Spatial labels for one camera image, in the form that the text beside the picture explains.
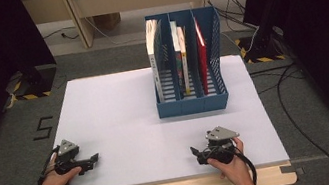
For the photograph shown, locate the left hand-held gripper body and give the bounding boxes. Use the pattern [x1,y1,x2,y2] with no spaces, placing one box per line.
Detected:
[49,135,96,180]

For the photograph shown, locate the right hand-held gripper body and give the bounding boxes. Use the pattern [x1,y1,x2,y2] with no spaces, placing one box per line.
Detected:
[196,123,245,169]

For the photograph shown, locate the blue file rack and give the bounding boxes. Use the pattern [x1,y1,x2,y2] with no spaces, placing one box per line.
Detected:
[141,4,235,121]

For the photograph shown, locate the red hardcover picture book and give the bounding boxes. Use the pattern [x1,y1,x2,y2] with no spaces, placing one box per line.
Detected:
[189,14,216,97]

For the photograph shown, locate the yellow cover book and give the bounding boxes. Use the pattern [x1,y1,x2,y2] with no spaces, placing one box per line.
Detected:
[175,25,196,97]

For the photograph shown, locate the blue cover book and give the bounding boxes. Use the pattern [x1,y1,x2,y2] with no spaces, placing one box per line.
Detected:
[168,20,190,95]

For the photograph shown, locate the thick white spine book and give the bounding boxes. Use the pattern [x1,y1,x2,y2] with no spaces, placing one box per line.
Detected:
[141,17,175,105]

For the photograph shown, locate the person's right hand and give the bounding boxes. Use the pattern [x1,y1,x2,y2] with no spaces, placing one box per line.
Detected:
[203,135,254,185]

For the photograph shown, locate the person's left hand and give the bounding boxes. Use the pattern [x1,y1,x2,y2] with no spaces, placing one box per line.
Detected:
[30,147,86,185]

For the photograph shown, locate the black striped stand base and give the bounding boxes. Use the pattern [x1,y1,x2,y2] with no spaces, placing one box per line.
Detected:
[2,63,62,103]
[233,22,294,68]

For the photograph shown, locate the gray tape strip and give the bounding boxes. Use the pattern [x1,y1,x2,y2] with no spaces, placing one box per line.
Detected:
[279,162,306,178]

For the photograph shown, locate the brown cardboard box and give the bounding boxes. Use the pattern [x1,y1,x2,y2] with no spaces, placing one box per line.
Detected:
[92,11,124,33]

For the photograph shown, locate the right hand-held gripper cable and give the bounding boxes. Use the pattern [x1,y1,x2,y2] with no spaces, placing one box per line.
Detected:
[229,145,260,185]

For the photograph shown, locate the long black floor cable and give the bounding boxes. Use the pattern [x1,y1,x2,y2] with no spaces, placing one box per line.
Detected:
[272,56,329,185]

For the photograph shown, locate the white floor cable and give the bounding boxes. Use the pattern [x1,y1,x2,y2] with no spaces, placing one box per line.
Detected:
[83,6,149,50]

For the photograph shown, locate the beige wooden desk frame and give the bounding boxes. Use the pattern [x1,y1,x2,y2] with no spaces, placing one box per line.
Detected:
[59,0,222,53]

